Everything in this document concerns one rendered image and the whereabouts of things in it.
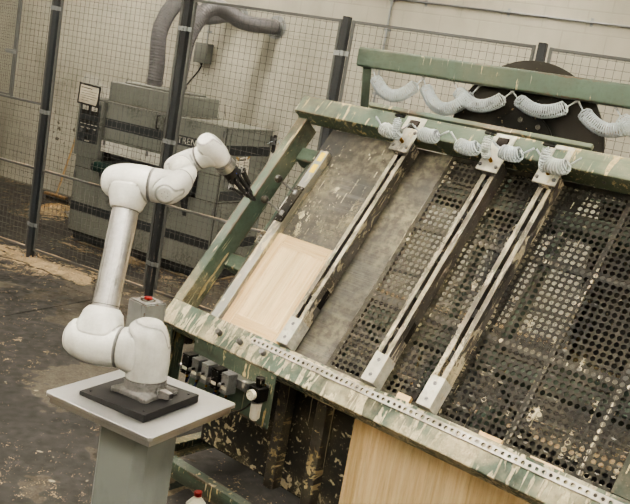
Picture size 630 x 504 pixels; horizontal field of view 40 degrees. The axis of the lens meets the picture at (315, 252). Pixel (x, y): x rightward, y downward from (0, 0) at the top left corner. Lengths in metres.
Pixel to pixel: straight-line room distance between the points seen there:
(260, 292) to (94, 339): 0.92
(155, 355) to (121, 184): 0.65
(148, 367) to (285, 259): 0.99
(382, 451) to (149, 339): 1.07
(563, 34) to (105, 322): 6.05
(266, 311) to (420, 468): 0.94
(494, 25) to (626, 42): 1.22
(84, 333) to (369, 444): 1.23
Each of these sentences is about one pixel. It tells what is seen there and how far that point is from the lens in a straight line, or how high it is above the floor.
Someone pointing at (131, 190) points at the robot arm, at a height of 1.48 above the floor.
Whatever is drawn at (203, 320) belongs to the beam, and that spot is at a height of 0.88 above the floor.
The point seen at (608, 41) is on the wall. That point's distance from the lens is 8.36.
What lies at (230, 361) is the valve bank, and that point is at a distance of 3.76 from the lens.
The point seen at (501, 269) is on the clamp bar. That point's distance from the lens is 3.42.
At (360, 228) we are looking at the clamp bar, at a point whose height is 1.41.
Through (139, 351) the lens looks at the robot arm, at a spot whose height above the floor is 0.95.
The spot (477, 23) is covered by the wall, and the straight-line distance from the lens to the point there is 8.72.
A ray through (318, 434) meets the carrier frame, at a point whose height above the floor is 0.55.
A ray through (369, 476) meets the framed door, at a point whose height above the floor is 0.47.
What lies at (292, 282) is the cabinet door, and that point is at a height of 1.12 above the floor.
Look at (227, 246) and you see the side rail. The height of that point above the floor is 1.16.
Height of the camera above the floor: 2.00
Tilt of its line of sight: 11 degrees down
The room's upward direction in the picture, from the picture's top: 10 degrees clockwise
